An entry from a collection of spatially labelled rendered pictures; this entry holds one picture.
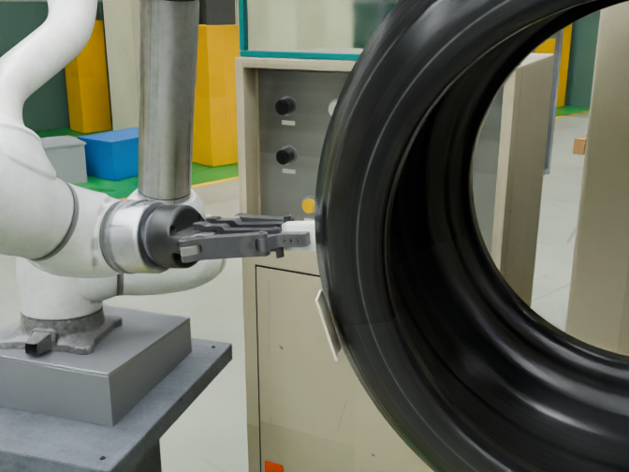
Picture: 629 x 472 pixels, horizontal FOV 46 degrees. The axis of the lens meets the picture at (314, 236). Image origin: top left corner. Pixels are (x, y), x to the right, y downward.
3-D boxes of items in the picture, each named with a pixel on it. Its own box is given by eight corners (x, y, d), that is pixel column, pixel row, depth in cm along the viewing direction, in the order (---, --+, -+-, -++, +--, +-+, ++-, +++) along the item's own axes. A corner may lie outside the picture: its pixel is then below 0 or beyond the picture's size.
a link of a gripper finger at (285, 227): (284, 222, 80) (280, 224, 80) (342, 221, 77) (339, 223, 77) (287, 249, 81) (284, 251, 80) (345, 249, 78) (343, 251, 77)
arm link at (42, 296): (19, 297, 150) (12, 190, 145) (112, 291, 156) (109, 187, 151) (16, 324, 135) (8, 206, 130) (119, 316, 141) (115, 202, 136)
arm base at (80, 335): (-17, 356, 135) (-19, 327, 133) (40, 316, 156) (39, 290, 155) (80, 363, 133) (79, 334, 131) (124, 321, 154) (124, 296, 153)
